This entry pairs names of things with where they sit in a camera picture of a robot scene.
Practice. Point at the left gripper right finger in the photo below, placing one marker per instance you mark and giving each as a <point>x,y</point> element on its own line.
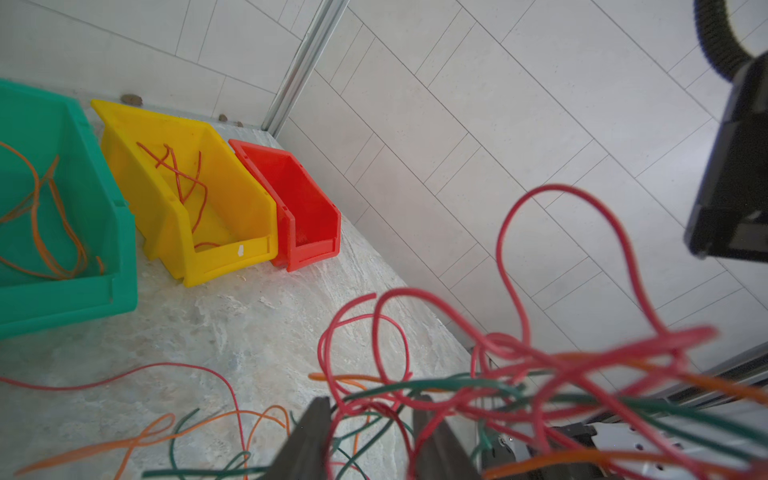
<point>438,454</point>

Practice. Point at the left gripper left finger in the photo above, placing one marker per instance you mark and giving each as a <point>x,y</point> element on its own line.
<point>303,455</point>

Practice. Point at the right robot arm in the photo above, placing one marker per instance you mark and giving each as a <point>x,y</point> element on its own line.
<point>729,215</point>

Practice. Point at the red plastic bin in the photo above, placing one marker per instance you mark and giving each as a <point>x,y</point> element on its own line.
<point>308,222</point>

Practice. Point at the yellow plastic bin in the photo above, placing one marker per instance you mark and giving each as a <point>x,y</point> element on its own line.
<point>202,214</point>

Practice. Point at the green plastic bin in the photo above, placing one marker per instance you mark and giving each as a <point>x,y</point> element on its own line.
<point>68,247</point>

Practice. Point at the aluminium mounting rail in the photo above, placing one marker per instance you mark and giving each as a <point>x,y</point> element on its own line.
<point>504,356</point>

